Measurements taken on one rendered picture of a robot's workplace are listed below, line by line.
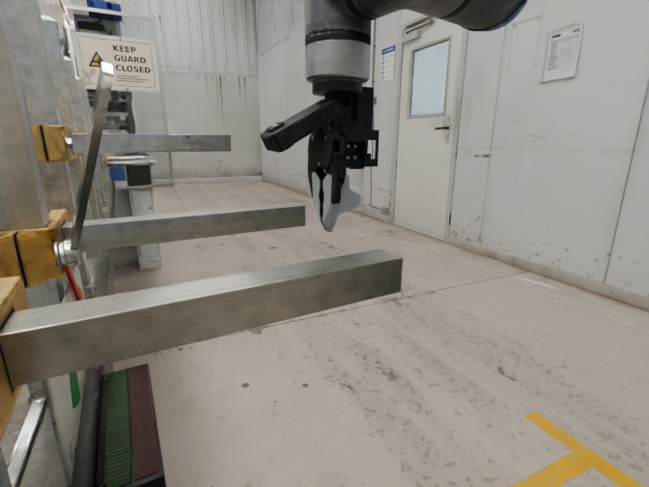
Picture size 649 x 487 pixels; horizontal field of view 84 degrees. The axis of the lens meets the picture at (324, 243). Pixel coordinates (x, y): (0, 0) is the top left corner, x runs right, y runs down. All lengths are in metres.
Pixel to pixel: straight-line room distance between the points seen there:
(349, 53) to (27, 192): 0.39
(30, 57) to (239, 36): 9.12
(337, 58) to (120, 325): 0.41
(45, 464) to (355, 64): 0.52
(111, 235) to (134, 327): 0.25
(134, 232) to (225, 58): 9.11
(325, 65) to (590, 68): 2.56
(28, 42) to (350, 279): 0.56
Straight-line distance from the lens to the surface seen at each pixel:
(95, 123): 0.30
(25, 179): 0.43
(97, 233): 0.48
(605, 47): 2.97
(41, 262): 0.41
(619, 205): 2.82
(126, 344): 0.24
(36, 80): 0.68
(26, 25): 0.69
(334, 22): 0.53
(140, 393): 0.44
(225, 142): 0.74
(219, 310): 0.24
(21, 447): 0.42
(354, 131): 0.53
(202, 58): 9.44
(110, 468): 0.37
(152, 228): 0.47
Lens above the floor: 0.95
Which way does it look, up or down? 16 degrees down
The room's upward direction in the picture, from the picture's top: straight up
